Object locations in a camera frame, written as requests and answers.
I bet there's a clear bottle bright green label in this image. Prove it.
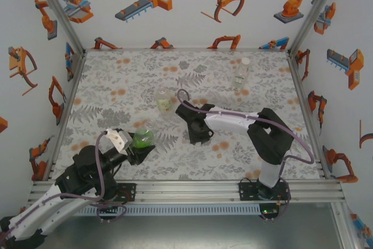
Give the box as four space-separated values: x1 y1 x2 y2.
132 120 157 148

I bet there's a clear bottle pale yellow label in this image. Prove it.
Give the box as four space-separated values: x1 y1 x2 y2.
156 86 173 115

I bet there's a clear bottle green white label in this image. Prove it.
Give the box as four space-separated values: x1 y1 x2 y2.
232 62 251 89

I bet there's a controller board with LED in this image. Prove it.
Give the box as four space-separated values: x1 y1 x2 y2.
97 202 128 224
259 206 281 223

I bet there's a floral patterned table cover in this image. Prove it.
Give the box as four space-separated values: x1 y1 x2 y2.
54 50 324 180

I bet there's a grey sheet metal tray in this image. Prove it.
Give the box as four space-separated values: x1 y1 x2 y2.
29 202 343 249

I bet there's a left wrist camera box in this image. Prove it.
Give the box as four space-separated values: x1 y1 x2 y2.
106 128 133 156

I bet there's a wide aluminium frame rail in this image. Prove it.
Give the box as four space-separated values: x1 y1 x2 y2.
27 179 346 204

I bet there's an aluminium table edge rail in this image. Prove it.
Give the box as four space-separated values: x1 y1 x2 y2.
43 52 87 180
84 47 290 53
286 52 332 180

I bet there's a perforated cable duct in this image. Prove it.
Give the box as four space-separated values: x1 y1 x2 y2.
72 204 261 216

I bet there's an aluminium frame post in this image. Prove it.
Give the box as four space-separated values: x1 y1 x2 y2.
30 0 87 55
330 202 361 249
287 0 347 56

